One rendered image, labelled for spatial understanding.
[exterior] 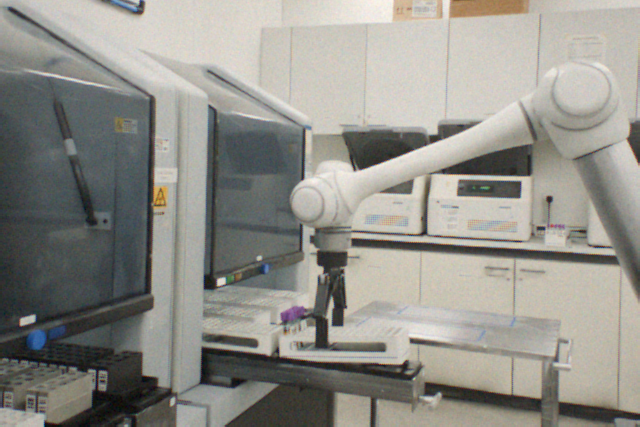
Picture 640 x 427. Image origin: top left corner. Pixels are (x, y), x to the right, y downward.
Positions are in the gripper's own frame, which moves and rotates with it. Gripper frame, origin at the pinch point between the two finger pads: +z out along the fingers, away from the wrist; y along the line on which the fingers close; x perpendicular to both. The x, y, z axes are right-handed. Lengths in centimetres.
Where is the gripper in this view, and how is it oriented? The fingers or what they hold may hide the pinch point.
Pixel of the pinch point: (329, 334)
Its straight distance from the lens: 165.6
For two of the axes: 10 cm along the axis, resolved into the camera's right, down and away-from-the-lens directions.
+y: 3.3, -0.1, 9.4
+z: -0.3, 10.0, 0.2
